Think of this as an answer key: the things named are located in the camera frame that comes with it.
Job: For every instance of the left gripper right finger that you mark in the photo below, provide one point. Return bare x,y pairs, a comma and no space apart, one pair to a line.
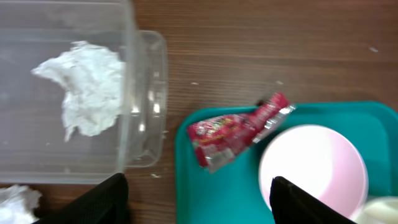
292,205

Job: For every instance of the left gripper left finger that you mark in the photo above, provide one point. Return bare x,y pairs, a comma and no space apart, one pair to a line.
107,203

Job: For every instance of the red foil snack wrapper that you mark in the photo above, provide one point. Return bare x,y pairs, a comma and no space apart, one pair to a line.
219,140

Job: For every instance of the white paper napkin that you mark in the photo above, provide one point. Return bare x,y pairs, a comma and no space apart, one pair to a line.
91,76

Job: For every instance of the medium white plate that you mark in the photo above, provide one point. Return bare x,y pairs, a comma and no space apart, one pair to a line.
321,162

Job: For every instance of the teal plastic serving tray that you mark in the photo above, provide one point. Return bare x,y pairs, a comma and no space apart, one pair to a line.
232,194

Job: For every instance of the pale green saucer plate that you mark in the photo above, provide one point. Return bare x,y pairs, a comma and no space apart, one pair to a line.
382,210

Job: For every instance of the clear plastic bin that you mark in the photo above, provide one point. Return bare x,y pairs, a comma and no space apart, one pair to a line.
33,149

